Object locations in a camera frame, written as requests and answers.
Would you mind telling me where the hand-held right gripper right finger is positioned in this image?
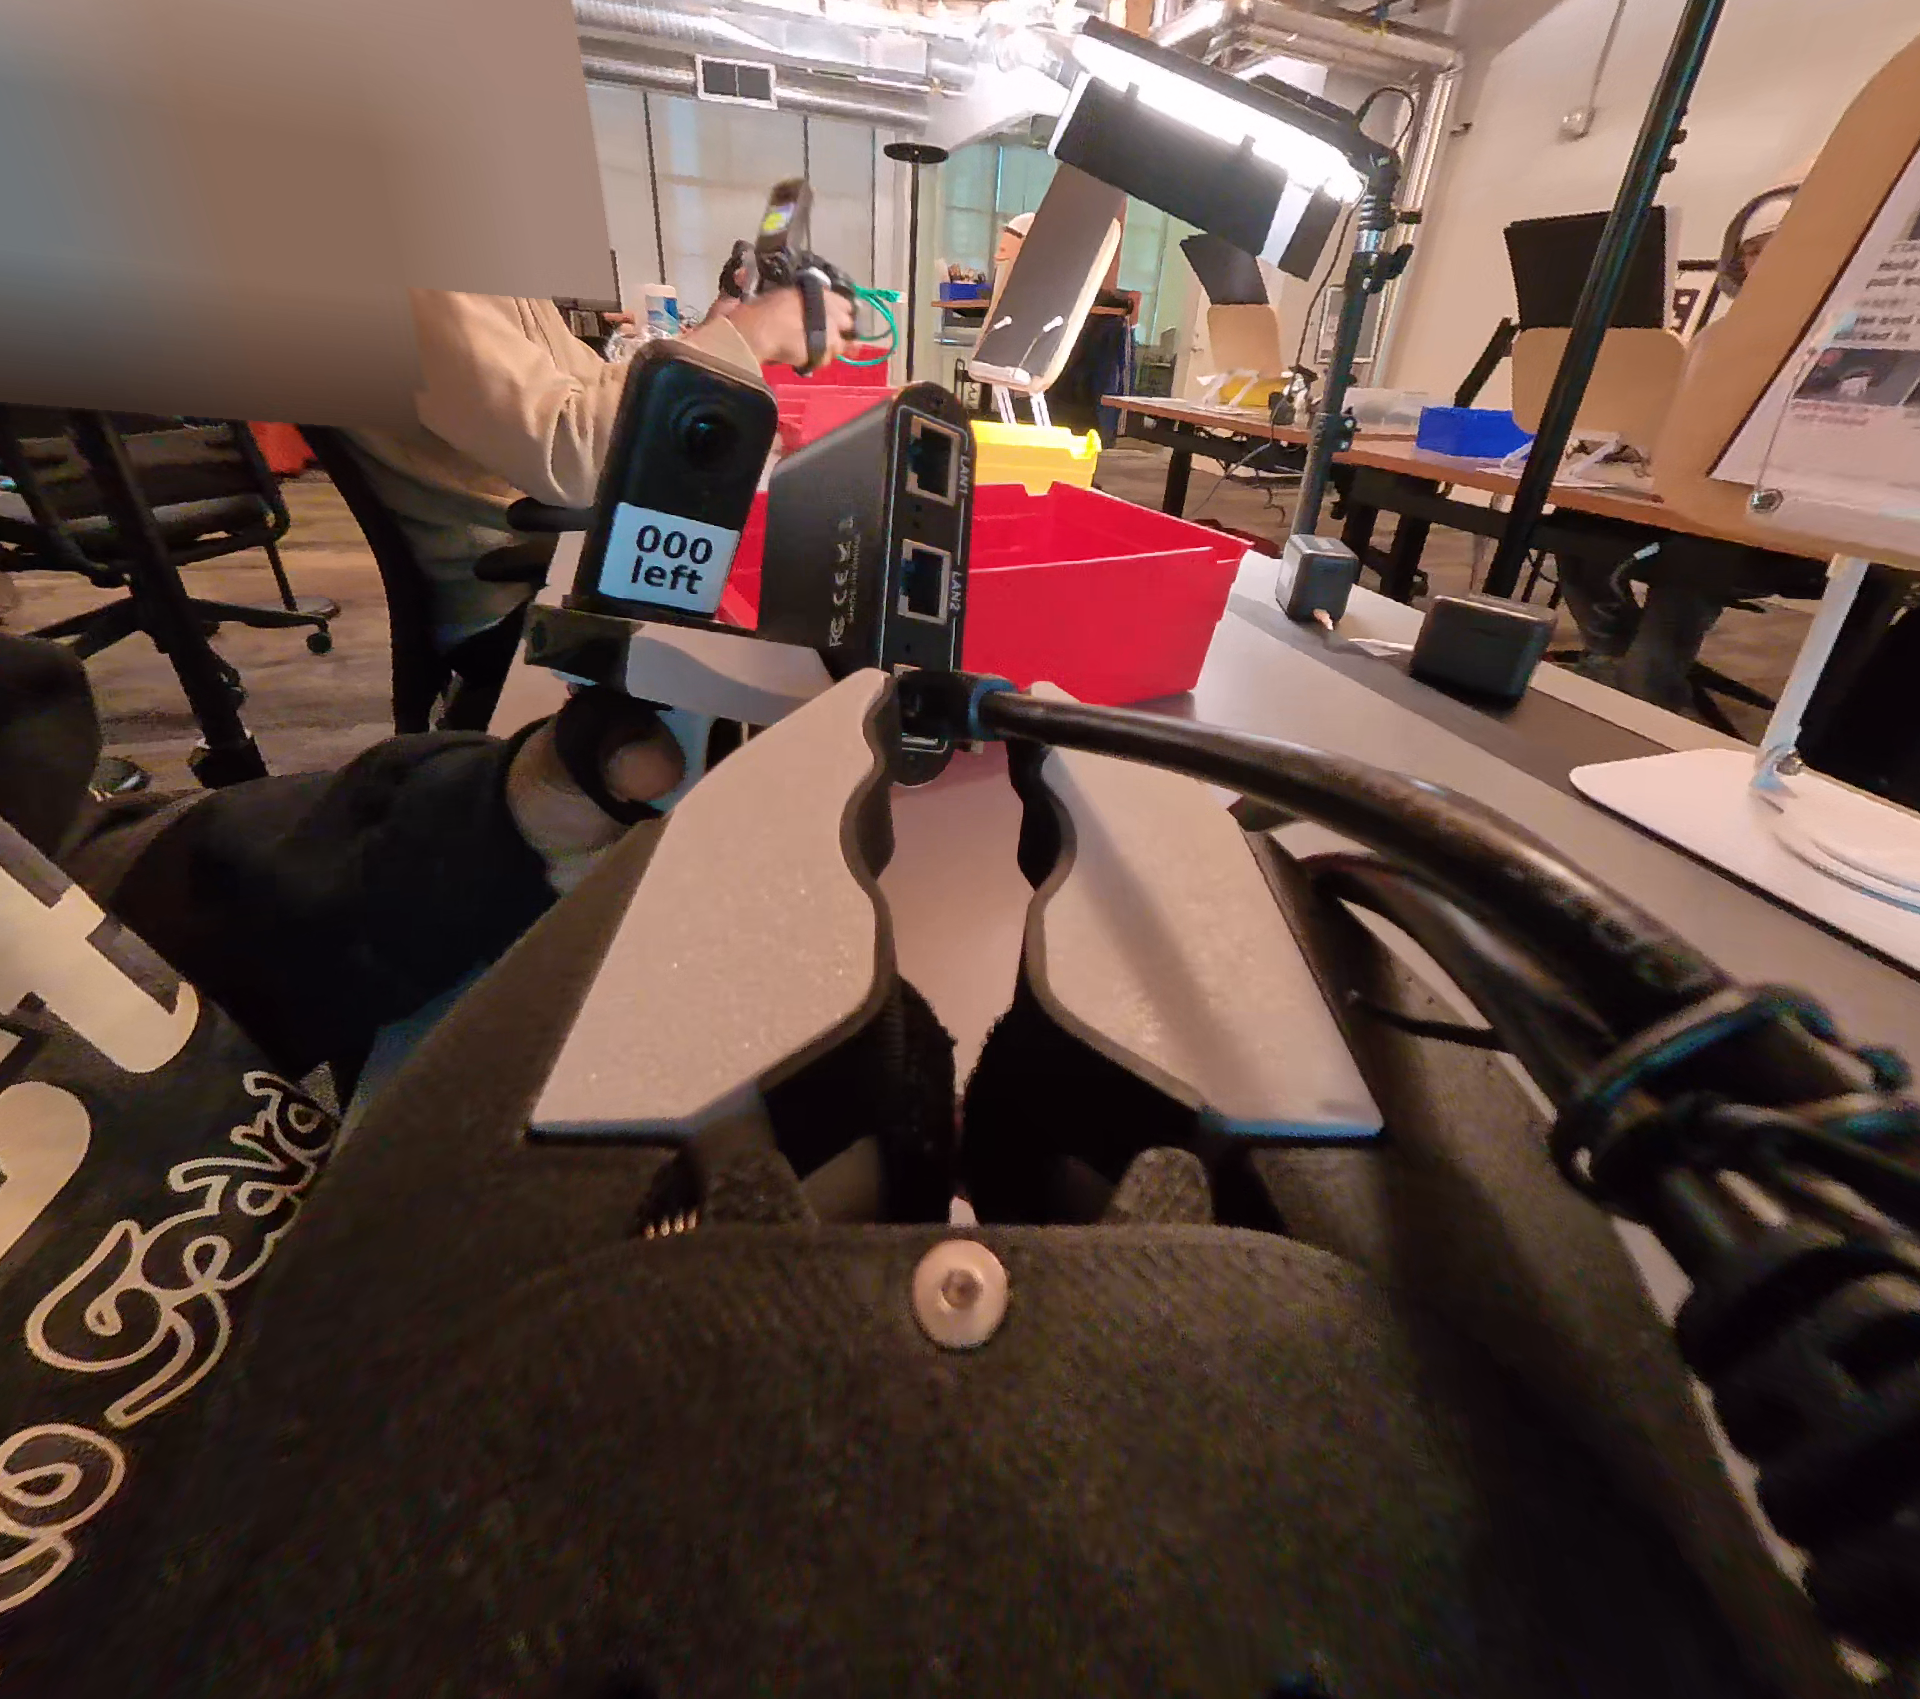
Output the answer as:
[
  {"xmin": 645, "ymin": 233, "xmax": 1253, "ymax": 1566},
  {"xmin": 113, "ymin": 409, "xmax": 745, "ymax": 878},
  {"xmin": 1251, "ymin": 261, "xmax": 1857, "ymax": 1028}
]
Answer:
[{"xmin": 1009, "ymin": 680, "xmax": 1387, "ymax": 1142}]

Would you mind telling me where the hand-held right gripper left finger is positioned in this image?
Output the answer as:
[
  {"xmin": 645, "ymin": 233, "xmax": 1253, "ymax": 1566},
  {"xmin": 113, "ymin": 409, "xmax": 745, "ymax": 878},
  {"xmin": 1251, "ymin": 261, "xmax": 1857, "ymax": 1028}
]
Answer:
[{"xmin": 524, "ymin": 668, "xmax": 902, "ymax": 1150}]

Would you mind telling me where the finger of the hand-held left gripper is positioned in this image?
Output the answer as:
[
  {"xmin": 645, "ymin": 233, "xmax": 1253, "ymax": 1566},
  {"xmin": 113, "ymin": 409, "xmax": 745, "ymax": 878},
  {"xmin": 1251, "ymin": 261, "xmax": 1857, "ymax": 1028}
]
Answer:
[{"xmin": 622, "ymin": 620, "xmax": 850, "ymax": 724}]

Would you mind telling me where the black ethernet switch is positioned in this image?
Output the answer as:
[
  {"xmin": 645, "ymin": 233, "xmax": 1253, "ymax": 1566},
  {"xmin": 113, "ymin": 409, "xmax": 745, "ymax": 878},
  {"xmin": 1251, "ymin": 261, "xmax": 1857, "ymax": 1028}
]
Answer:
[{"xmin": 768, "ymin": 383, "xmax": 981, "ymax": 784}]

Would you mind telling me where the black ethernet cable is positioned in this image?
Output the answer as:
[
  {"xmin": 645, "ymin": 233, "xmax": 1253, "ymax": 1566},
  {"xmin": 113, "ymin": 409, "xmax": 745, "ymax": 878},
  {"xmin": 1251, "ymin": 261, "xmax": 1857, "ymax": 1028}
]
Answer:
[{"xmin": 897, "ymin": 664, "xmax": 1920, "ymax": 1672}]

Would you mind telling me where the yellow plastic bin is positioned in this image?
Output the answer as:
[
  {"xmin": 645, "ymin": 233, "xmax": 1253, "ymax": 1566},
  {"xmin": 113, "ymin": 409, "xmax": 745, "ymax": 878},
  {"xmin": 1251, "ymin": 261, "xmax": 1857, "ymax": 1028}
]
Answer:
[{"xmin": 972, "ymin": 421, "xmax": 1105, "ymax": 497}]

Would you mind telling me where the wooden board back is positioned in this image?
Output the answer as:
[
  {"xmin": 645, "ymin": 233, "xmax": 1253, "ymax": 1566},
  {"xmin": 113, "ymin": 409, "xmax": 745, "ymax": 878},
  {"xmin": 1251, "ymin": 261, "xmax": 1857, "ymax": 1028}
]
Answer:
[{"xmin": 966, "ymin": 163, "xmax": 1129, "ymax": 389}]

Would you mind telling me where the dark grey power box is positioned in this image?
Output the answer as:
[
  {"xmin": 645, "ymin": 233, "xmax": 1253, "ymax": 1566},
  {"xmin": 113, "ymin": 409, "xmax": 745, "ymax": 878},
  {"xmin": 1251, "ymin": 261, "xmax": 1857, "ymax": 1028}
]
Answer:
[{"xmin": 1411, "ymin": 594, "xmax": 1559, "ymax": 706}]

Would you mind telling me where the black swivel chair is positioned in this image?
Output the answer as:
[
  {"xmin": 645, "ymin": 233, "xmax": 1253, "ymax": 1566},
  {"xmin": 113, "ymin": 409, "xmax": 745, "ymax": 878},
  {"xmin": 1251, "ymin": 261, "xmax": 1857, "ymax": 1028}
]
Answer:
[{"xmin": 0, "ymin": 403, "xmax": 341, "ymax": 786}]

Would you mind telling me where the studio light panel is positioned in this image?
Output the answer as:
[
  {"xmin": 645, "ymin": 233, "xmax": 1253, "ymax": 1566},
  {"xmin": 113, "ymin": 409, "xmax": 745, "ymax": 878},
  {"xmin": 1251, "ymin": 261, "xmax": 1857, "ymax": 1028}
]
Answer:
[{"xmin": 1044, "ymin": 17, "xmax": 1404, "ymax": 285}]

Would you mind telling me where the blue plastic bin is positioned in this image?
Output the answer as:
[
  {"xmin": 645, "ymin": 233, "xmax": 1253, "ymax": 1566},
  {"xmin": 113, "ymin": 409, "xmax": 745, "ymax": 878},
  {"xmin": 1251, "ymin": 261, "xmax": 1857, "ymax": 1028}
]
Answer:
[{"xmin": 1417, "ymin": 405, "xmax": 1537, "ymax": 461}]

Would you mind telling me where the person's black printed shirt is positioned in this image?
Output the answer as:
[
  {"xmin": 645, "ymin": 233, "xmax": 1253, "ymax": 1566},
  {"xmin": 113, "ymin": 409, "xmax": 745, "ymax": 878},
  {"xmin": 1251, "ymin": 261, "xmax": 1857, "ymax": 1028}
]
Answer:
[{"xmin": 0, "ymin": 634, "xmax": 349, "ymax": 1626}]

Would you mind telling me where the wooden instruction board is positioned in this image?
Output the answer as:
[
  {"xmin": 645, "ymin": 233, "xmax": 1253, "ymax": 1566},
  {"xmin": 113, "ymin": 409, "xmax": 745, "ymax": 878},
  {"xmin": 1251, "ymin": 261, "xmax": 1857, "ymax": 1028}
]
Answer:
[{"xmin": 1650, "ymin": 35, "xmax": 1920, "ymax": 562}]

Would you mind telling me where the tall black pole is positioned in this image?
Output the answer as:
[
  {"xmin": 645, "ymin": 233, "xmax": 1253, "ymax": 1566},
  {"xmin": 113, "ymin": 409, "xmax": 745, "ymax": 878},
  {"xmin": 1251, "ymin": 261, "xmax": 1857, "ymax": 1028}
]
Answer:
[{"xmin": 1477, "ymin": 0, "xmax": 1810, "ymax": 606}]

